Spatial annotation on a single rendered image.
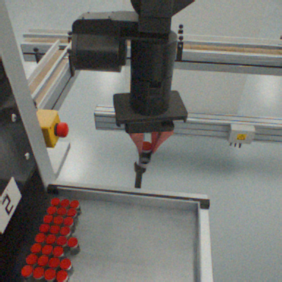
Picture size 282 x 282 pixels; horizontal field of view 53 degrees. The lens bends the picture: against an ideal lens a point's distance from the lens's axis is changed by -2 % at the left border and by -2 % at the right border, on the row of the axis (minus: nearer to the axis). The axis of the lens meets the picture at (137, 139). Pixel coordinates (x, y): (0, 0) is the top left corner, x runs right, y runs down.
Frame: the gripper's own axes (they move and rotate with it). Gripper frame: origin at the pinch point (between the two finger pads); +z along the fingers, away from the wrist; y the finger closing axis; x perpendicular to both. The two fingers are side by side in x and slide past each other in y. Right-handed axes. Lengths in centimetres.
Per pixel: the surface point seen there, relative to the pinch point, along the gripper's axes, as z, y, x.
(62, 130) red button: 13.1, 16.6, -21.5
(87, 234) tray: 24.9, 12.0, 0.8
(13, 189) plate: 10.7, 24.7, -2.5
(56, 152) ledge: 26.1, 20.6, -27.0
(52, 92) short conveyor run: 21, 23, -52
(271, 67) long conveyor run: 24, -68, -67
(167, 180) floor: 114, -34, -81
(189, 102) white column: 89, -59, -131
